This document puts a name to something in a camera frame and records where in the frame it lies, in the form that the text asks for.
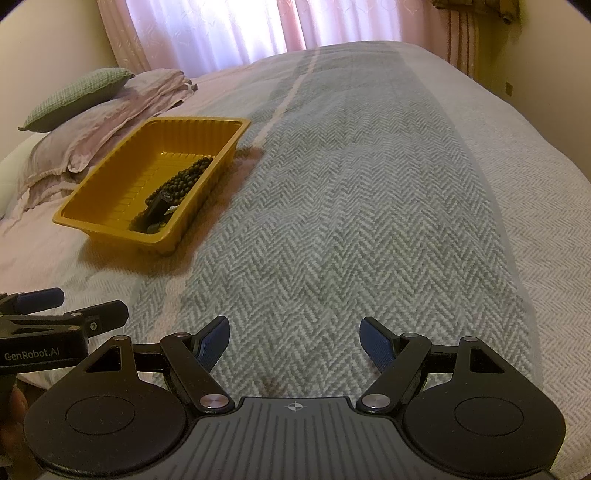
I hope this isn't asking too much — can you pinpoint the green textured pillow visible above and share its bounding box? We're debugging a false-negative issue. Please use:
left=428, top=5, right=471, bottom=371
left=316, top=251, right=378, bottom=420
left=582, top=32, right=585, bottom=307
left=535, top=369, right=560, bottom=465
left=18, top=67, right=136, bottom=134

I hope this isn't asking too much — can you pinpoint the pink ruffled pillow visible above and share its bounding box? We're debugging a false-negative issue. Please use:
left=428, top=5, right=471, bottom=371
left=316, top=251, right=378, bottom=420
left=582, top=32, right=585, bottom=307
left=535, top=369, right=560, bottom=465
left=18, top=68, right=199, bottom=175
left=17, top=170, right=80, bottom=212

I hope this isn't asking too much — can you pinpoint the striped pink drape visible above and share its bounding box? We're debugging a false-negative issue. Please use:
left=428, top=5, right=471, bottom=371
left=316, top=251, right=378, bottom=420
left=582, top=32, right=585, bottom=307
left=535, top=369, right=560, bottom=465
left=445, top=6, right=479, bottom=77

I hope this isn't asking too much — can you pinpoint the white pillow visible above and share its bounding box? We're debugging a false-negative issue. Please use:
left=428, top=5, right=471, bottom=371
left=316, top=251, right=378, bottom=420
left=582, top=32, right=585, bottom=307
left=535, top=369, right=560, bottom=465
left=0, top=144, right=37, bottom=221

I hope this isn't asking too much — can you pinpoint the brown wooden bead strand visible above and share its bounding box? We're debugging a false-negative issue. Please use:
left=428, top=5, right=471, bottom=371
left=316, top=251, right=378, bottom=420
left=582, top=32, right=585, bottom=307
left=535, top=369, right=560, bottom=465
left=147, top=155, right=216, bottom=206

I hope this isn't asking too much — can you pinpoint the olive padded jacket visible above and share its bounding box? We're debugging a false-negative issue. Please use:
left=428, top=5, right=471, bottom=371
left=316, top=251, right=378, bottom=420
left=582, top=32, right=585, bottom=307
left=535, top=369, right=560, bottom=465
left=431, top=0, right=520, bottom=25

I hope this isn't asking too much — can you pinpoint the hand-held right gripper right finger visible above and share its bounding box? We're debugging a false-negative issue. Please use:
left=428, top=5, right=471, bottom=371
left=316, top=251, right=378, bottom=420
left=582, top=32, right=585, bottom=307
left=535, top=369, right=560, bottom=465
left=359, top=316, right=506, bottom=414

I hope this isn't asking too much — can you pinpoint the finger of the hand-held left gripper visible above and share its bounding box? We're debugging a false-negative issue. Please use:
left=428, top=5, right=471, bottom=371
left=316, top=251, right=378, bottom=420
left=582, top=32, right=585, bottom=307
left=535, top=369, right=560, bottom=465
left=0, top=287, right=65, bottom=315
left=0, top=299, right=129, bottom=334

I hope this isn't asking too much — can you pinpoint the sheer pink window curtain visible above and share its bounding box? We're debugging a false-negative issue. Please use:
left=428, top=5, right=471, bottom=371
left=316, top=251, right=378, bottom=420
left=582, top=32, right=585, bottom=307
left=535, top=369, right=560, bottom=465
left=97, top=0, right=452, bottom=77

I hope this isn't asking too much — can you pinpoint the person's left hand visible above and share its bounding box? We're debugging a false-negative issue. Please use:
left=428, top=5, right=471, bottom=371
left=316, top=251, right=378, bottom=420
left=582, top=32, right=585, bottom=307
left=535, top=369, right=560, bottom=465
left=9, top=386, right=31, bottom=430

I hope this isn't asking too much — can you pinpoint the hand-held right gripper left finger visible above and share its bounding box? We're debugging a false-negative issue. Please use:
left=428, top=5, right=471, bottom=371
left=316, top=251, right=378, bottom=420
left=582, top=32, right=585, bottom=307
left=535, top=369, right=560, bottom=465
left=85, top=316, right=234, bottom=414

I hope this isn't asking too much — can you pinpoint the yellow plastic tray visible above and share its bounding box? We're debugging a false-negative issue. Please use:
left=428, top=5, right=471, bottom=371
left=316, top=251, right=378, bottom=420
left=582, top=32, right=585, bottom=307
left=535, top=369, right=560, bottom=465
left=52, top=116, right=252, bottom=256

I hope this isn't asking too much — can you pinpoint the grey herringbone blanket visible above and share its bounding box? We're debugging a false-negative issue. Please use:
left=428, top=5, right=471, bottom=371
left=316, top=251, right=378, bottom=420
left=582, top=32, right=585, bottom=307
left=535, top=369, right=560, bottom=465
left=0, top=41, right=591, bottom=480

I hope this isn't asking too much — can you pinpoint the black wrist watch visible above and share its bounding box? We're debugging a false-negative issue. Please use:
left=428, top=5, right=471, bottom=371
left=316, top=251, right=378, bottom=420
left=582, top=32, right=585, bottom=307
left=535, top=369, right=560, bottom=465
left=137, top=188, right=179, bottom=232

